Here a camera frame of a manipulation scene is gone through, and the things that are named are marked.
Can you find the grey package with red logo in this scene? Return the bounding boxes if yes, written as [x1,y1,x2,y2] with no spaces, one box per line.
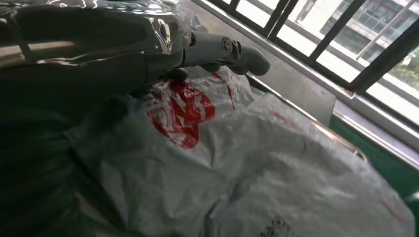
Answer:
[64,66,417,237]

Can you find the green conveyor belt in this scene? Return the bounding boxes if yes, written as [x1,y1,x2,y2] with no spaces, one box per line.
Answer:
[329,115,419,226]

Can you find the building outside window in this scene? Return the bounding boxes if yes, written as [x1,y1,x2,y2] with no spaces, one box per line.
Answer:
[320,0,419,63]

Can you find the black window frame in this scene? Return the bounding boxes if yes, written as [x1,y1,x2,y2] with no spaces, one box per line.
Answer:
[209,0,419,131]

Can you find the silver conveyor side rail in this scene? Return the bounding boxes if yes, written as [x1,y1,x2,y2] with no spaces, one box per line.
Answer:
[332,109,419,171]

